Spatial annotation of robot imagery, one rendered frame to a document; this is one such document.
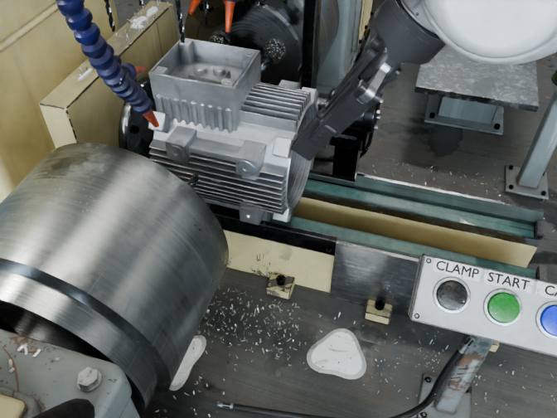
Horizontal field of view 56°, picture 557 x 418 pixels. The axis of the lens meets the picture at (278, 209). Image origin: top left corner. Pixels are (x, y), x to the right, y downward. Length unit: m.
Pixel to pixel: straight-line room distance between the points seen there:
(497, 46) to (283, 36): 0.64
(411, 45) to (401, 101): 0.76
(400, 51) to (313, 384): 0.47
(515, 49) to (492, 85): 0.88
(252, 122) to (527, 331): 0.41
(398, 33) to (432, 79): 0.64
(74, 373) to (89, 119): 0.39
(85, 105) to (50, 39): 0.16
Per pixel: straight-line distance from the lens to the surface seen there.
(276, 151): 0.68
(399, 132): 1.20
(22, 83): 0.81
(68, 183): 0.55
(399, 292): 0.82
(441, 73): 1.19
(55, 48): 0.86
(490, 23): 0.31
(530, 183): 1.13
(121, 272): 0.49
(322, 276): 0.84
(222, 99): 0.69
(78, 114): 0.71
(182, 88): 0.71
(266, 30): 0.92
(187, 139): 0.71
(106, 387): 0.41
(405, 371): 0.82
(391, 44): 0.54
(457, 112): 1.25
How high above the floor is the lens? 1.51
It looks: 46 degrees down
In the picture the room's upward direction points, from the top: straight up
